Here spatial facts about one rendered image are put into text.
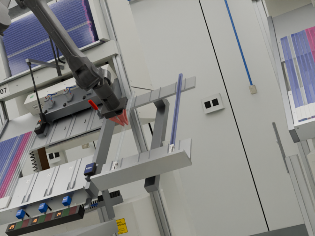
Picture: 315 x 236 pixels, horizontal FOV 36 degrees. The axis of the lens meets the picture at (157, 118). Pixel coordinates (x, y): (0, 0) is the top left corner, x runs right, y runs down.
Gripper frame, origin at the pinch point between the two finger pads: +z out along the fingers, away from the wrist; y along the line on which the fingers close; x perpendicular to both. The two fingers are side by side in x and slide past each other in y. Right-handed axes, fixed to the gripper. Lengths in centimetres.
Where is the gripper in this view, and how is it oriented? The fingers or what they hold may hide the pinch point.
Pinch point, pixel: (124, 123)
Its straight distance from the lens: 182.1
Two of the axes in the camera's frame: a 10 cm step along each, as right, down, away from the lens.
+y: -8.9, 2.8, 3.5
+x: -1.0, 6.3, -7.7
